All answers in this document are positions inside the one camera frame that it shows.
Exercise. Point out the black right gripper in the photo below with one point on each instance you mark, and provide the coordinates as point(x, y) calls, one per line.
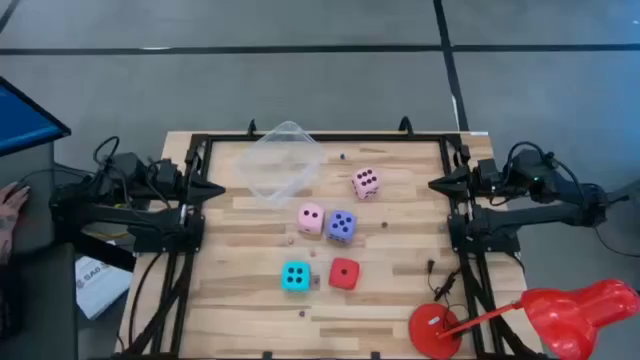
point(487, 180)

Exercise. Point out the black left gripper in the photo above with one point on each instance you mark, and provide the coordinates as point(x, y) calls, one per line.
point(170, 192)

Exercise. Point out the clear plastic container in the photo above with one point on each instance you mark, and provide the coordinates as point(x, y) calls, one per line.
point(280, 165)

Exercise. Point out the large pink foam die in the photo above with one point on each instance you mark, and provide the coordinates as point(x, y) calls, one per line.
point(365, 183)
point(311, 218)

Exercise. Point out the large purple foam die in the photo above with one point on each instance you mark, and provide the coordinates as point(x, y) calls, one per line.
point(342, 226)

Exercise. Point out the large teal foam die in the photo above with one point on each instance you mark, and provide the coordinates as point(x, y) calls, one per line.
point(296, 276)

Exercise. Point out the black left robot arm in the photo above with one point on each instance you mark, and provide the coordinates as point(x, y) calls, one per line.
point(100, 215)

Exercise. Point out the person's forearm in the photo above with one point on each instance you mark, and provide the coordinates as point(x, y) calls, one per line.
point(5, 240)

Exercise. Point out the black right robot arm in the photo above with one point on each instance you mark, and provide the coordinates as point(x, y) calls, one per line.
point(530, 215)

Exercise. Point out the black table clamp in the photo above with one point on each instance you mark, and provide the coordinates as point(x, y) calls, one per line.
point(252, 127)

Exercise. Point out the large red foam die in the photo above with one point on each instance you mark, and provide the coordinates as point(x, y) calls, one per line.
point(344, 273)

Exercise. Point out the white printed booklet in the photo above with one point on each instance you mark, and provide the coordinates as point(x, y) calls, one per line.
point(100, 290)

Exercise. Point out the grey side desk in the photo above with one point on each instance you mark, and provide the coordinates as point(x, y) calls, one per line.
point(35, 240)

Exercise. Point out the red desk lamp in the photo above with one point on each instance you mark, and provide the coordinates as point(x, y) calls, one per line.
point(575, 315)

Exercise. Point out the person's hand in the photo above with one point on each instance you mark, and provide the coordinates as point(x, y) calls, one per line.
point(12, 197)

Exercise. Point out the computer monitor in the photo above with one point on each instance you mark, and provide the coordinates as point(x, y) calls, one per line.
point(25, 120)

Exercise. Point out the black metal table frame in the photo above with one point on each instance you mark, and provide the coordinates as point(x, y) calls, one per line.
point(325, 136)

